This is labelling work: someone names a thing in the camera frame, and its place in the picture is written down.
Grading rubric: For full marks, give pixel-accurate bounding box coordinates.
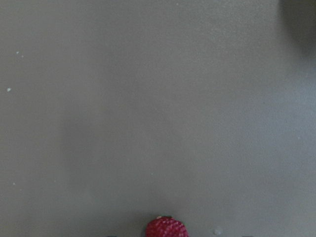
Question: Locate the red strawberry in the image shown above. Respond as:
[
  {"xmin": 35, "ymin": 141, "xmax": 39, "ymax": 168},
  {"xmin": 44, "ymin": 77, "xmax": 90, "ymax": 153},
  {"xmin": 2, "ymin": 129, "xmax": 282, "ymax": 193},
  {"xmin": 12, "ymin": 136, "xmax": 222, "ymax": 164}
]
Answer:
[{"xmin": 145, "ymin": 216, "xmax": 189, "ymax": 237}]

